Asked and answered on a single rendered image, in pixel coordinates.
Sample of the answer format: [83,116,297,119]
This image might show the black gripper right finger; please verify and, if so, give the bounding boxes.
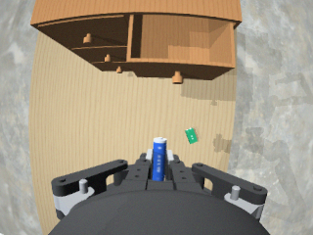
[164,150,268,221]

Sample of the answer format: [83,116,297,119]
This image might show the blue aa battery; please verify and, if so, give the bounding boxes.
[153,137,166,181]

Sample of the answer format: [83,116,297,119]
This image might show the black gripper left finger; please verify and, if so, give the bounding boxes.
[51,149,154,220]

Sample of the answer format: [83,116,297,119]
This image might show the small brown wooden chest of drawers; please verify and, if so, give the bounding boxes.
[30,0,243,71]

